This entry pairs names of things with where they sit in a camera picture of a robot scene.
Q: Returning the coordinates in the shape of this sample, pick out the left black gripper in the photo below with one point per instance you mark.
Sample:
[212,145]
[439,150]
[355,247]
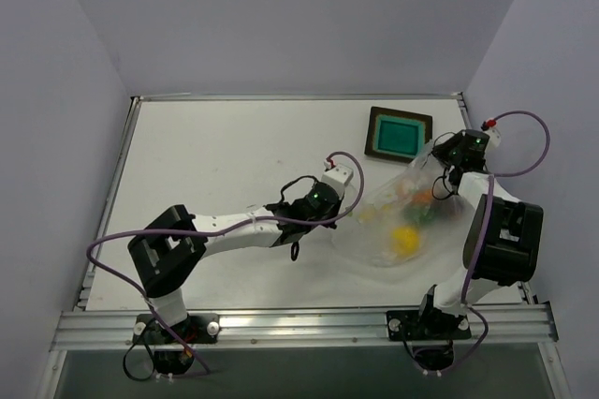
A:
[341,211]

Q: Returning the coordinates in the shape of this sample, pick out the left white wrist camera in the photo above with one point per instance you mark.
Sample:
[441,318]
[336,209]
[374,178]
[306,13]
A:
[337,176]

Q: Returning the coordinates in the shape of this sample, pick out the green fake lime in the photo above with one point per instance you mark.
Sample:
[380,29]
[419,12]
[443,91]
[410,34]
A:
[420,215]

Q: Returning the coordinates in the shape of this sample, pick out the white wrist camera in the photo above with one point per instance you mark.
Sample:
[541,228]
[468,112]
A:
[337,176]
[490,128]

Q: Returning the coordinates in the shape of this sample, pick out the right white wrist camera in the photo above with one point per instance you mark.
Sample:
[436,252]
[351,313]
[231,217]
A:
[490,128]

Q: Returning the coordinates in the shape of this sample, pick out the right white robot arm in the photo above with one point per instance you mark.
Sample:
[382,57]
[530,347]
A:
[503,241]

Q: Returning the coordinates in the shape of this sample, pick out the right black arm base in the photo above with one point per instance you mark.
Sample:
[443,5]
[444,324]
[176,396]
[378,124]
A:
[428,337]

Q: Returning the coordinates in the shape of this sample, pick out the square black teal plate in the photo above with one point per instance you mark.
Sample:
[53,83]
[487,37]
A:
[395,135]

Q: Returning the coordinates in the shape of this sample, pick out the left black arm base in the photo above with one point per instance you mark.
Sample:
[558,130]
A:
[171,352]

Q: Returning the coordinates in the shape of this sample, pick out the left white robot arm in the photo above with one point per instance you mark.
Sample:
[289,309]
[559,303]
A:
[174,243]

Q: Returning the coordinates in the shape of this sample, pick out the yellow fake pear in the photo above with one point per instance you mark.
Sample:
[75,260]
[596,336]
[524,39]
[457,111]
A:
[405,241]

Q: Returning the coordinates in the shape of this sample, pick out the orange fake persimmon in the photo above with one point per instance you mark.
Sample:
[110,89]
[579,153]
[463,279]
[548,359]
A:
[423,196]

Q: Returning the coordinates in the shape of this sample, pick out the aluminium front rail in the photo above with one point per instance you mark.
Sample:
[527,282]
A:
[296,328]

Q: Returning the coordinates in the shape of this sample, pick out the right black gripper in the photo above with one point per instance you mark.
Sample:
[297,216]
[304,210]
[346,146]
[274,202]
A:
[445,155]

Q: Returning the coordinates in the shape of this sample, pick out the clear plastic bag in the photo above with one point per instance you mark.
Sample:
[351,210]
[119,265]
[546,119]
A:
[365,235]

